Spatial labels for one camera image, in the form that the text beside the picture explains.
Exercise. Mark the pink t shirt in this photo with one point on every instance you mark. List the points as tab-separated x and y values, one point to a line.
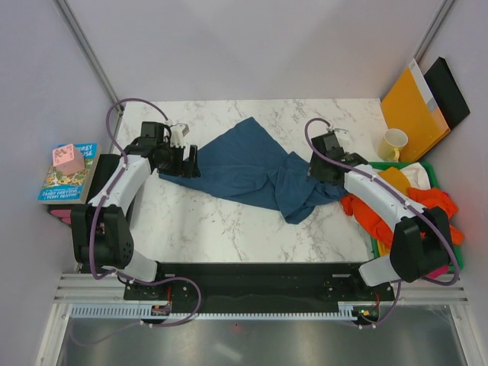
438	272

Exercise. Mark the yellow mug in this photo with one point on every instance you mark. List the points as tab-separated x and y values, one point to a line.
391	145

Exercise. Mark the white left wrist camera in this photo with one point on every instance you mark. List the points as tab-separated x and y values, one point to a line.
178	133

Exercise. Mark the blue t shirt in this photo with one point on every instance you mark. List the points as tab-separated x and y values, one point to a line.
246	165

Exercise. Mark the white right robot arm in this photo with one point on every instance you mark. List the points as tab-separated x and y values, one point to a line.
421	247

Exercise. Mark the orange t shirt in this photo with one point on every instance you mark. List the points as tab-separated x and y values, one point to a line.
369	220

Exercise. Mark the orange folder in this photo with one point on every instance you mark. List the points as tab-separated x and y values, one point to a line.
411	107

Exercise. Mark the blue paperback book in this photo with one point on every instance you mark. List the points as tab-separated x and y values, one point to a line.
71	189

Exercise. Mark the white cable duct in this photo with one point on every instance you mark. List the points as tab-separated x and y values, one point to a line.
339	311

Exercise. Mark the white t shirt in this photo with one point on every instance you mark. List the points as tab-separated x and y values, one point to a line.
417	176

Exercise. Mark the pink dice cube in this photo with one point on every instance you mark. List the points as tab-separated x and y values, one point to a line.
68	159

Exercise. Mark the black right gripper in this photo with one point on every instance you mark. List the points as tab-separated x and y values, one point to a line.
314	169

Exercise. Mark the black flat box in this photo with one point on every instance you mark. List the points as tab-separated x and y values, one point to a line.
446	93

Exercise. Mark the pink black dumbbell set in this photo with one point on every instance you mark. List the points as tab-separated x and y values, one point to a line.
62	212

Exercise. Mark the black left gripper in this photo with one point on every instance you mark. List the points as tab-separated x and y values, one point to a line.
183	169

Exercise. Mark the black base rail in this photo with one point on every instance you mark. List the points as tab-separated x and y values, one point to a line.
263	286

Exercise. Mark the yellow t shirt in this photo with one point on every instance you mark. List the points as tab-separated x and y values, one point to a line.
399	181

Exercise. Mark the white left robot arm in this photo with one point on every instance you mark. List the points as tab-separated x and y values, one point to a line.
101	230

